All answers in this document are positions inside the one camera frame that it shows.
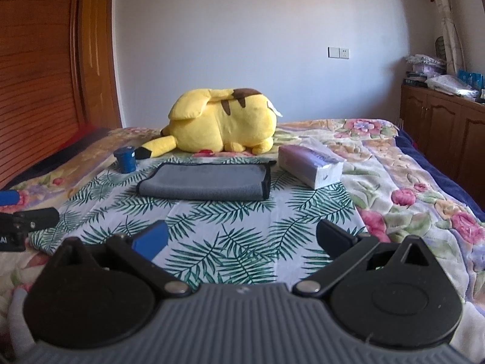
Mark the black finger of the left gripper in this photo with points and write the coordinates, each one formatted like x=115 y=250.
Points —
x=16 y=227
x=9 y=197

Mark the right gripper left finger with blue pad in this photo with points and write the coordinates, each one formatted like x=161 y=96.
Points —
x=136 y=254

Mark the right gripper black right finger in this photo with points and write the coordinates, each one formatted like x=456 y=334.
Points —
x=347 y=253

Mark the purple and grey towel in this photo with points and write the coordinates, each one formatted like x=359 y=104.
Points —
x=209 y=182

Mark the blue plastic cup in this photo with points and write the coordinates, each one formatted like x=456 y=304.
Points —
x=125 y=157

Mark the red and dark blanket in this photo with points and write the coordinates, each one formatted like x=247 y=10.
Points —
x=84 y=138

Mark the yellow Pikachu plush toy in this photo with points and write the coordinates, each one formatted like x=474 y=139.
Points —
x=231 y=120

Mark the wooden wardrobe door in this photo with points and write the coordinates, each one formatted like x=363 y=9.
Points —
x=57 y=77

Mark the wooden side cabinet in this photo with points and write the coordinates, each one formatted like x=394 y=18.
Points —
x=449 y=131

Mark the clutter pile on cabinet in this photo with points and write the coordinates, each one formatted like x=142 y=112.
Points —
x=431 y=73

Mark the floral window curtain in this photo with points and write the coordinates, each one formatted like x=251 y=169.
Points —
x=452 y=42

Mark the white wall switch socket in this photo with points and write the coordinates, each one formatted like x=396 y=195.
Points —
x=335 y=52

